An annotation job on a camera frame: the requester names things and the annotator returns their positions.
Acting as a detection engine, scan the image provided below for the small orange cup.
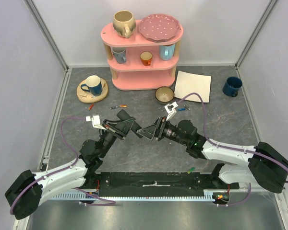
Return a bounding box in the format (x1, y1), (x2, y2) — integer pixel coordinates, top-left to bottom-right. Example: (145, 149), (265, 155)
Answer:
(140, 51), (153, 66)

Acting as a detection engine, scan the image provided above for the black remote control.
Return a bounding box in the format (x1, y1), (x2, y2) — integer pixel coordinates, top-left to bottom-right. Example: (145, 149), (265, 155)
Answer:
(117, 109), (142, 138)

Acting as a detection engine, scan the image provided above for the teal mug cream inside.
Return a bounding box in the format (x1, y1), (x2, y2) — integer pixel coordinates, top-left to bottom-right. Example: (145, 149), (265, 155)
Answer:
(80, 75), (102, 96)

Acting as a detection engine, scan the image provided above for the grey blue mug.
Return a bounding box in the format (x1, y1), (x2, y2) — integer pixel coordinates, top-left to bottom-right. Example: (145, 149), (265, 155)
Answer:
(112, 47), (127, 64)

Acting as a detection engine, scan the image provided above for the white square plate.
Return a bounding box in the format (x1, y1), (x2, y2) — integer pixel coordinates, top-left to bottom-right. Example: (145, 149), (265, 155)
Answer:
(174, 70), (212, 103)

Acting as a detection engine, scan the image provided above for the brown ceramic bowl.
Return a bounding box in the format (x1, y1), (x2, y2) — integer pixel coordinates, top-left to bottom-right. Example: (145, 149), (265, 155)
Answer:
(155, 86), (174, 104)

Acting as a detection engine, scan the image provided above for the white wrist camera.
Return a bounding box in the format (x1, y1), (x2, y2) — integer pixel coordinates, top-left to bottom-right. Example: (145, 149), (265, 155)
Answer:
(85, 115), (106, 130)
(164, 102), (178, 121)

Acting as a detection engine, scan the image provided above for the beige ceramic mug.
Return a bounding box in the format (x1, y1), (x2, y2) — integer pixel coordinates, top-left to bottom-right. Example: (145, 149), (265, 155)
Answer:
(113, 11), (136, 38)

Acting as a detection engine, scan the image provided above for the white slotted cable duct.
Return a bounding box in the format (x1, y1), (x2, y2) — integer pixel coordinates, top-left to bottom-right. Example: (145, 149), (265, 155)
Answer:
(50, 190), (215, 202)

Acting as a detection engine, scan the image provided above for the pink three-tier shelf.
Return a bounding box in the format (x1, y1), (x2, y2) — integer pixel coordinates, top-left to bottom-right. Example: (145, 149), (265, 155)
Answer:
(100, 23), (184, 91)

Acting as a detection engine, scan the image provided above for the dark blue mug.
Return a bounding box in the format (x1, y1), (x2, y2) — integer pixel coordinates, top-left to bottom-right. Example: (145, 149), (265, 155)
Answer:
(222, 76), (242, 97)

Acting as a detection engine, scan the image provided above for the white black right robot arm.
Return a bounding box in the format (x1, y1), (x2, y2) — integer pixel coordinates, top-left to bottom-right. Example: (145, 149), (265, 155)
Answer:
(137, 117), (288, 194)

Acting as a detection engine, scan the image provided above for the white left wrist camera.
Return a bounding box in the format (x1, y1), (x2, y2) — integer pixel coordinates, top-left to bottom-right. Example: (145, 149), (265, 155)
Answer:
(85, 115), (106, 130)

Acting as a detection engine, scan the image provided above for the light blue mug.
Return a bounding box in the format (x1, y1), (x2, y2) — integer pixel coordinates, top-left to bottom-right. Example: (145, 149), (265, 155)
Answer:
(159, 44), (175, 61)

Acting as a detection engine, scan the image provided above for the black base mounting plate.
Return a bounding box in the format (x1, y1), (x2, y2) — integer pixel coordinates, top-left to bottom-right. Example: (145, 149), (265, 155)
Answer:
(83, 172), (239, 190)

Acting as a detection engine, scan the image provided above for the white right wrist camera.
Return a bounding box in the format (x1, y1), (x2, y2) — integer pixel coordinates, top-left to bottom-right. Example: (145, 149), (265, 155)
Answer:
(164, 102), (178, 121)

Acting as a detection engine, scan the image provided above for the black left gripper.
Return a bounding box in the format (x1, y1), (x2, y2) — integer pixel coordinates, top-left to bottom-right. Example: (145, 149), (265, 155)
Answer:
(98, 117), (136, 158)

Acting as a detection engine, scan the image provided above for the pink polka dot plate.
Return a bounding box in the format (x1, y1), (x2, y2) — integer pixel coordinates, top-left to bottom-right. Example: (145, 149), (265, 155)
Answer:
(138, 13), (181, 42)

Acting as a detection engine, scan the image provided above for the round beige patterned plate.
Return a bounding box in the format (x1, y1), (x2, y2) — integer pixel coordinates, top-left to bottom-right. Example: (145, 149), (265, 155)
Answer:
(76, 79), (108, 104)

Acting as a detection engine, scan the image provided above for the green yellow battery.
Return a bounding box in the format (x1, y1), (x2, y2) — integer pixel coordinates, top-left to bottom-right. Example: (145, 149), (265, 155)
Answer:
(187, 167), (195, 174)

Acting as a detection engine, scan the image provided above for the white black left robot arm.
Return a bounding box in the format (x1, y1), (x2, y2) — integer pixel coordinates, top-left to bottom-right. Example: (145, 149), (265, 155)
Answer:
(5, 114), (141, 220)

